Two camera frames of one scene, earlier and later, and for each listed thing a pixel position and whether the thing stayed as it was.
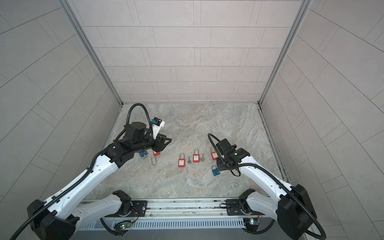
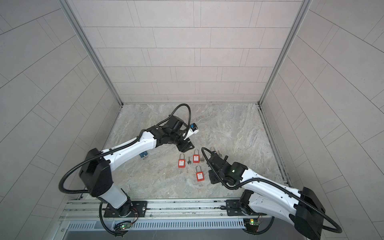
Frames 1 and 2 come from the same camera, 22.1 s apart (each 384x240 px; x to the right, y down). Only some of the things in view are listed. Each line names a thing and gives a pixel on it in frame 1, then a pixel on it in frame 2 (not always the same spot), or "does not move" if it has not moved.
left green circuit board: x=122 y=225 does not move
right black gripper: x=218 y=164 to x=211 y=176
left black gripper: x=159 y=146 to x=185 y=145
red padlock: x=196 y=156 does not move
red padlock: x=181 y=161 does not move
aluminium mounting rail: x=167 y=209 does not move
